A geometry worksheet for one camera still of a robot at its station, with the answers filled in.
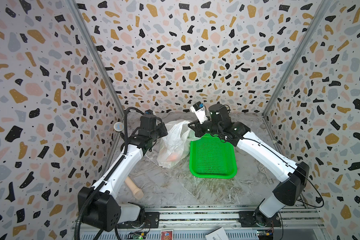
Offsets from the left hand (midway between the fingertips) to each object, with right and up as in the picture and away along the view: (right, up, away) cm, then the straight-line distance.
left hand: (164, 124), depth 79 cm
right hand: (+12, +1, -8) cm, 15 cm away
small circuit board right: (+50, -53, -8) cm, 73 cm away
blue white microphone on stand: (-24, -1, -1) cm, 24 cm away
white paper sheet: (+27, -49, -13) cm, 57 cm away
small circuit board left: (-12, -53, -9) cm, 55 cm away
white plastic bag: (+5, -13, +4) cm, 15 cm away
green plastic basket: (+27, -22, +18) cm, 39 cm away
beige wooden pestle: (-14, -36, 0) cm, 39 cm away
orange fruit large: (+4, -19, +6) cm, 20 cm away
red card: (+3, -51, -10) cm, 52 cm away
